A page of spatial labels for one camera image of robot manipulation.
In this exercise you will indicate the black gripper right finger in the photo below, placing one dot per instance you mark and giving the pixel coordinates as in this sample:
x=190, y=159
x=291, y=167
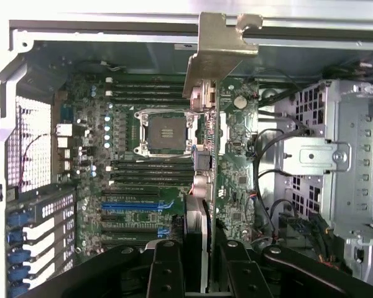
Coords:
x=245, y=276

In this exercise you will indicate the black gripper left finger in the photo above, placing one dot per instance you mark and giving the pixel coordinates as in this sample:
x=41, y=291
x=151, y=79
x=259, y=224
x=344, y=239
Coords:
x=166, y=273

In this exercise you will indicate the black expansion slot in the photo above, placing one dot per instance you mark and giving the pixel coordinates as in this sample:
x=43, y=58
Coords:
x=130, y=192
x=130, y=231

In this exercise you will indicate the green motherboard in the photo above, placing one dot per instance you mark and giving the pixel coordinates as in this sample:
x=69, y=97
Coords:
x=133, y=215

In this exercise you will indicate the black power connector bundle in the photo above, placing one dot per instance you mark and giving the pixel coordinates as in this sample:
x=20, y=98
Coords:
x=301, y=229

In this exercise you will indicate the blue expansion slot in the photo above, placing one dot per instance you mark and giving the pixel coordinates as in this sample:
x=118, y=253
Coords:
x=130, y=206

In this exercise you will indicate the black RAM slot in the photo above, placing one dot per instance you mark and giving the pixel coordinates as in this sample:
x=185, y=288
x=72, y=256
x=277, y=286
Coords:
x=149, y=169
x=143, y=94
x=149, y=176
x=149, y=163
x=143, y=87
x=143, y=81
x=143, y=101
x=149, y=182

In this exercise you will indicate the CPU socket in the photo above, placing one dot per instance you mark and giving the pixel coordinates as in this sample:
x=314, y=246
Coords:
x=166, y=132

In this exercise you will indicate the blue slot latch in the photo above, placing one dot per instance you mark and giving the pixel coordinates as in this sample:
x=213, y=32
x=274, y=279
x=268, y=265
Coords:
x=18, y=274
x=18, y=257
x=17, y=219
x=14, y=238

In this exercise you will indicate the silver coin cell battery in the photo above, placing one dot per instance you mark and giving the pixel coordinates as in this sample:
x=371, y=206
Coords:
x=240, y=101

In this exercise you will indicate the perforated metal drive cage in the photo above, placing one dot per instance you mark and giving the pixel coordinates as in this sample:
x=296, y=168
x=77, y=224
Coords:
x=354, y=124

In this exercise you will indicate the open black PC case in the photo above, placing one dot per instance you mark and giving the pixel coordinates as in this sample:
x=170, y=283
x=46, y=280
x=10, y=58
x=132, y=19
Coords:
x=6, y=149

